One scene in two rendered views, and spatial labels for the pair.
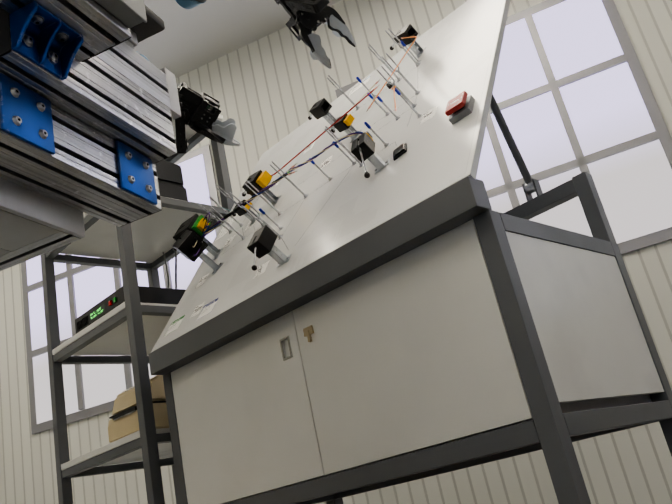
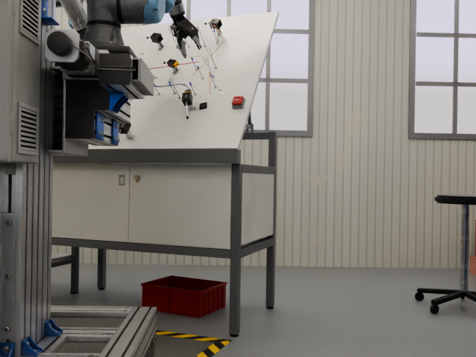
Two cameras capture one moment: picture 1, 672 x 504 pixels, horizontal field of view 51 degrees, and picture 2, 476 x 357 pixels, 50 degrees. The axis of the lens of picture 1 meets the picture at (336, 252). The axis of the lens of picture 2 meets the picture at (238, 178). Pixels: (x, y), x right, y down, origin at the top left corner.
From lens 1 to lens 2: 111 cm
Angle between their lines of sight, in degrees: 28
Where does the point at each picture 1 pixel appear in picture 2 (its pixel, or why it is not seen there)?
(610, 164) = (280, 87)
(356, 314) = (164, 180)
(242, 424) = (86, 205)
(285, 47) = not seen: outside the picture
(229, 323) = (92, 157)
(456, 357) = (206, 216)
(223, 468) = (69, 222)
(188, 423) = not seen: hidden behind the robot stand
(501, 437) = (215, 252)
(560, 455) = (236, 265)
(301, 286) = (140, 158)
